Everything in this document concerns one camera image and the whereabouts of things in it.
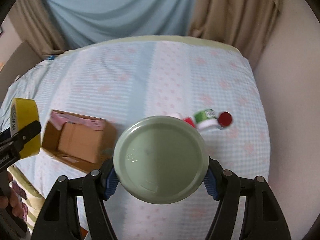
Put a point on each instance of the beige curtain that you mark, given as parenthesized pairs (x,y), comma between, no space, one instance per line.
(245,24)

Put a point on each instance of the red lidded small jar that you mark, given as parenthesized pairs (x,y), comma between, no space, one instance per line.
(224,120)

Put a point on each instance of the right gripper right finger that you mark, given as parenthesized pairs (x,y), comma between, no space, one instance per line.
(263,217)

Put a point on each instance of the yellow tape roll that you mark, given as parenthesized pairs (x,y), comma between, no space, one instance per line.
(24,121)

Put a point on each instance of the person's left hand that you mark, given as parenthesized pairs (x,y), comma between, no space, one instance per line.
(13,200)

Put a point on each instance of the pale green round tin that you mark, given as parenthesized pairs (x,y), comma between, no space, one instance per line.
(160,160)

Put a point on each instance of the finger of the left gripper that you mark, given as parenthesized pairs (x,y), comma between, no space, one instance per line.
(28,137)

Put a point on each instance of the open cardboard box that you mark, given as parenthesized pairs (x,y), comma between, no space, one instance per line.
(79,141)

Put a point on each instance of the light blue patterned bedspread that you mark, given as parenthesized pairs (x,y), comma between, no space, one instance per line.
(125,82)

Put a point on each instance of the light blue curtain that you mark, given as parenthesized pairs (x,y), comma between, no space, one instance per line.
(86,22)

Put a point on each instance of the green labelled white jar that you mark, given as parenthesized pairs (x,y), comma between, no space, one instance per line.
(205,119)

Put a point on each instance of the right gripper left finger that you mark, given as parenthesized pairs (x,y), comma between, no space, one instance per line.
(59,217)

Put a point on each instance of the small white rounded case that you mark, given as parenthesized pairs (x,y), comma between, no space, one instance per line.
(176,115)

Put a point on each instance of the striped green white cloth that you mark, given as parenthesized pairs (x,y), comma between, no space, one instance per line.
(31,200)

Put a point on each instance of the red rectangular carton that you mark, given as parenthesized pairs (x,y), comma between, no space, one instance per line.
(190,121)

